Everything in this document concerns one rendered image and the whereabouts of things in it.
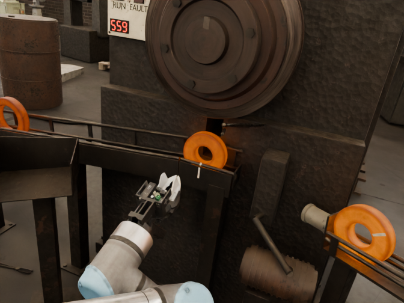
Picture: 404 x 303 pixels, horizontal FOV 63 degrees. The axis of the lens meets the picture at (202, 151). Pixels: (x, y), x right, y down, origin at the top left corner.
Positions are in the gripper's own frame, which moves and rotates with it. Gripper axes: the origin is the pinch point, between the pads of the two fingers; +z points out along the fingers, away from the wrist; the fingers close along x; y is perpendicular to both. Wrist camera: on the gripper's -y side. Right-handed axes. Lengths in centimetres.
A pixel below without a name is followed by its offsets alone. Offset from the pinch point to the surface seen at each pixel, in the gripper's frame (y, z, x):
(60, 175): -14.4, -0.9, 45.2
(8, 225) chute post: -78, 2, 106
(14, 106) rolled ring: -9, 20, 86
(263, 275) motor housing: -25.0, -3.6, -28.9
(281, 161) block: -1.1, 20.6, -25.5
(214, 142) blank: -2.6, 22.8, -2.8
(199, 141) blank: -3.5, 22.5, 2.5
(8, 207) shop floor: -82, 13, 120
